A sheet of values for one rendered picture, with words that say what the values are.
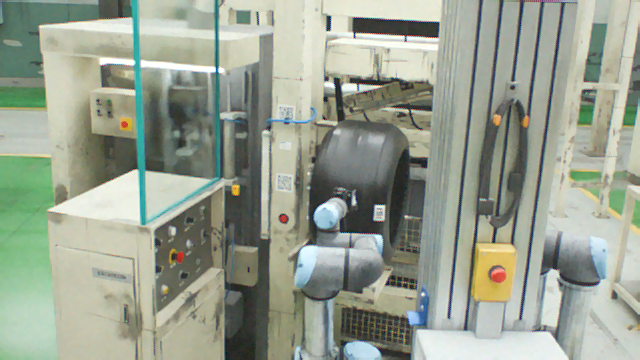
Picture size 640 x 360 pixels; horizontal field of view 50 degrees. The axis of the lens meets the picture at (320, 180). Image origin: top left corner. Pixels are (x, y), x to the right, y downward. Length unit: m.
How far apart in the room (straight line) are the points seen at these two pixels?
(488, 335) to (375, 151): 1.08
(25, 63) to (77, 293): 10.40
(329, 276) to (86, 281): 0.95
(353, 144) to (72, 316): 1.19
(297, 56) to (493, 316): 1.43
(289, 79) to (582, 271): 1.34
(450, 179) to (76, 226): 1.32
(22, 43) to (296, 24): 10.23
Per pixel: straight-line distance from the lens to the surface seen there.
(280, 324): 3.15
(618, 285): 5.12
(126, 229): 2.33
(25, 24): 12.70
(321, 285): 1.91
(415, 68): 2.92
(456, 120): 1.60
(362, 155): 2.63
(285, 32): 2.78
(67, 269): 2.53
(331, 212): 2.24
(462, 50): 1.58
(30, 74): 12.79
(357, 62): 2.97
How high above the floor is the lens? 2.07
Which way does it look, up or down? 17 degrees down
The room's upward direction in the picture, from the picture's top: 2 degrees clockwise
